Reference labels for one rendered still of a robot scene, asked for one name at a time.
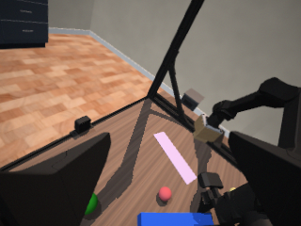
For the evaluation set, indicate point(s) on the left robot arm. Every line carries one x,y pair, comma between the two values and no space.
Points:
289,137

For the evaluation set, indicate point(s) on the green ball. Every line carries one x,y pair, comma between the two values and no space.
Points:
92,204

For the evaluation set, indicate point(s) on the lavender flat rectangle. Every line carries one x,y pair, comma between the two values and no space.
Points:
186,173

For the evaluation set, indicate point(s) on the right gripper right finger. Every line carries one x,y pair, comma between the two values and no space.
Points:
274,175

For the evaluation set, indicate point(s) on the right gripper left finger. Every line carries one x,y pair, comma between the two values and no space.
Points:
56,191

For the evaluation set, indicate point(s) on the red ball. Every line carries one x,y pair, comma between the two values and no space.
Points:
164,193

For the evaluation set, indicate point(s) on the blue bar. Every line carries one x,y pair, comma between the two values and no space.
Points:
174,219

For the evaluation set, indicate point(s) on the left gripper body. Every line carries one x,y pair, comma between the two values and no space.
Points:
225,207

